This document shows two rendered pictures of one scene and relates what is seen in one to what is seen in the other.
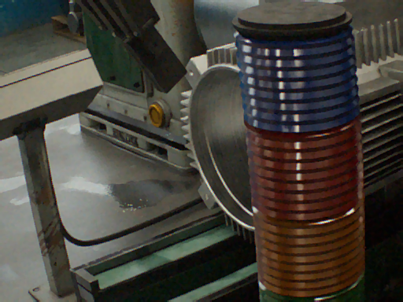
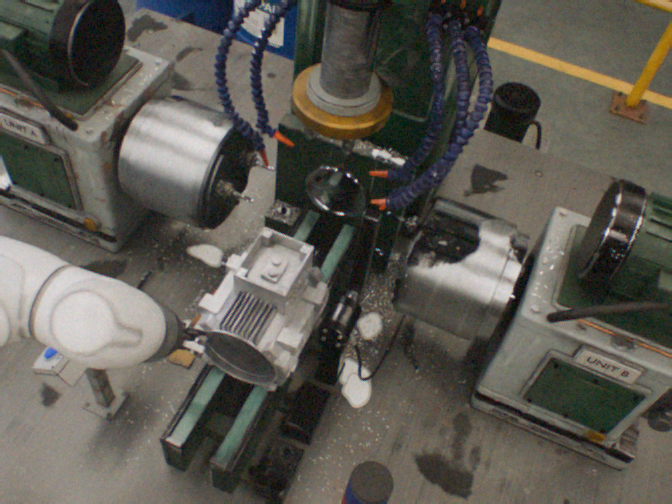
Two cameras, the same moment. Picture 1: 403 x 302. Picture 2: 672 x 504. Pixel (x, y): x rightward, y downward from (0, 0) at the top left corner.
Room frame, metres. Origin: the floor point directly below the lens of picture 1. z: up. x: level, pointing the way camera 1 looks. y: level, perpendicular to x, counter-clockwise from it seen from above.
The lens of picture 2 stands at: (0.23, 0.24, 2.14)
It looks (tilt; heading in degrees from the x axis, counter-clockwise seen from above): 52 degrees down; 319
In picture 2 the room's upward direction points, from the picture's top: 10 degrees clockwise
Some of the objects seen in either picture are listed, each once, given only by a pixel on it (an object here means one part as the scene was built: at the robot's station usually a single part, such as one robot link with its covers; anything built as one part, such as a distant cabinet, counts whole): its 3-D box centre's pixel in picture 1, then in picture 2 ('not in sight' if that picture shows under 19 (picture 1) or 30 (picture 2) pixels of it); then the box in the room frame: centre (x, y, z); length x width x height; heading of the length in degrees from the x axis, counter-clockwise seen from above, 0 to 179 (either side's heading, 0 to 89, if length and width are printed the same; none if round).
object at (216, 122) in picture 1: (319, 120); (262, 316); (0.82, -0.12, 1.02); 0.20 x 0.19 x 0.19; 124
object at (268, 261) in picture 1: (311, 235); not in sight; (0.42, -0.05, 1.10); 0.06 x 0.06 x 0.04
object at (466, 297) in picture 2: not in sight; (471, 274); (0.69, -0.52, 1.04); 0.41 x 0.25 x 0.25; 34
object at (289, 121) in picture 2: not in sight; (345, 186); (1.06, -0.46, 0.97); 0.30 x 0.11 x 0.34; 34
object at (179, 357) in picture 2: not in sight; (199, 326); (0.98, -0.05, 0.80); 0.21 x 0.05 x 0.01; 127
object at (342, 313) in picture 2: not in sight; (383, 285); (0.81, -0.41, 0.92); 0.45 x 0.13 x 0.24; 124
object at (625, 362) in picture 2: not in sight; (589, 338); (0.48, -0.67, 0.99); 0.35 x 0.31 x 0.37; 34
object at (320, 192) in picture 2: not in sight; (336, 192); (1.02, -0.41, 1.02); 0.15 x 0.02 x 0.15; 34
